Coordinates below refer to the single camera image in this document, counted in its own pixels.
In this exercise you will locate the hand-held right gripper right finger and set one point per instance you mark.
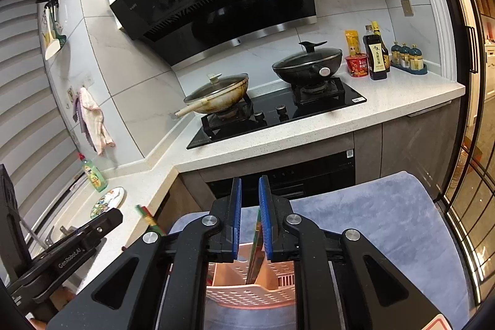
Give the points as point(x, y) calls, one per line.
point(265, 214)

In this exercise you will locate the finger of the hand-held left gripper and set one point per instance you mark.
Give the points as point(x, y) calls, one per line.
point(9, 206)

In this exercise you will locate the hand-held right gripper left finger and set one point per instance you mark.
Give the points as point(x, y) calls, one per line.
point(236, 214)

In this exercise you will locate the green chopstick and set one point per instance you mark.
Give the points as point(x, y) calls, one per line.
point(255, 252)

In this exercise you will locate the pink perforated utensil holder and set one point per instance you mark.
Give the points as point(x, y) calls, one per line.
point(270, 289)

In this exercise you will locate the row of coloured chopsticks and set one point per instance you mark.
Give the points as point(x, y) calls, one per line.
point(149, 221)

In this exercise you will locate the person's left hand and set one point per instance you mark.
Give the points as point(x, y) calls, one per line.
point(58, 299)

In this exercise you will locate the chrome faucet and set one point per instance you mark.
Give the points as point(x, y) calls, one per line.
point(64, 231)

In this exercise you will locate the black built-in oven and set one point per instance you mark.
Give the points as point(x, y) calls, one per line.
point(309, 175)

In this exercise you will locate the patterned plate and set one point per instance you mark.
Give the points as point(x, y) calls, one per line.
point(110, 200)

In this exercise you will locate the green dish soap bottle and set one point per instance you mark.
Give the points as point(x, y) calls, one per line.
point(94, 177)

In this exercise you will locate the black gas stove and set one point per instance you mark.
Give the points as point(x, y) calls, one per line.
point(270, 125)

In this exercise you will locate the window blind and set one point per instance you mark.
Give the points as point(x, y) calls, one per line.
point(23, 102)

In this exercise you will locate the beige wok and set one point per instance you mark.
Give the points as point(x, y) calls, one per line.
point(216, 105)

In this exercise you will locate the purple hanging cloth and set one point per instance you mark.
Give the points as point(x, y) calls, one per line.
point(78, 111)

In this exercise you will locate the pink white hanging towel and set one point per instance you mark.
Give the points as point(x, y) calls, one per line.
point(92, 117)

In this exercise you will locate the blue-grey plush table cloth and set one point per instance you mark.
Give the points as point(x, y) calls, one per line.
point(386, 237)

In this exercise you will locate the glass lid with beige knob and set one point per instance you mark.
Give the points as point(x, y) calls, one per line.
point(216, 88)

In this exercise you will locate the black wok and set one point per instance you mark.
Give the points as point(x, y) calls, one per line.
point(301, 74)

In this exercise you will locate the black wok lid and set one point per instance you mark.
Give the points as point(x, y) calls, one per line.
point(309, 57)

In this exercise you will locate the white hanging spatula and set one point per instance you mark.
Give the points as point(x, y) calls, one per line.
point(52, 47)

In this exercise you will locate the red instant noodle cup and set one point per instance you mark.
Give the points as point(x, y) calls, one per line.
point(356, 67)

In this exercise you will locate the green hanging utensil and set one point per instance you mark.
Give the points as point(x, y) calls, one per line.
point(60, 36)

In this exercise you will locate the dark soy sauce bottle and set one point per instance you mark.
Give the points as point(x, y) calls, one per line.
point(375, 59)

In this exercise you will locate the yellow seasoning packet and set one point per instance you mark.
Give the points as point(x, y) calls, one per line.
point(352, 42)

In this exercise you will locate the blue spice jar tray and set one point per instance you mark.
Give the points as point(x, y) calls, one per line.
point(410, 70)

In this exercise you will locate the blue-lidded spice jar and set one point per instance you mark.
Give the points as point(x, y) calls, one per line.
point(405, 54)
point(414, 57)
point(396, 53)

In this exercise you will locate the black-framed glass door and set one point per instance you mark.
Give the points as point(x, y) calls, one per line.
point(475, 179)

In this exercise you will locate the yellow-capped sauce bottle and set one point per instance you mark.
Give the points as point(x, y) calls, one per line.
point(375, 25)

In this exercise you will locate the wall socket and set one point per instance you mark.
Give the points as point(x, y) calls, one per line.
point(70, 94)

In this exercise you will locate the grey wall switch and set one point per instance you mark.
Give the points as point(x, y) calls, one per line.
point(406, 7)

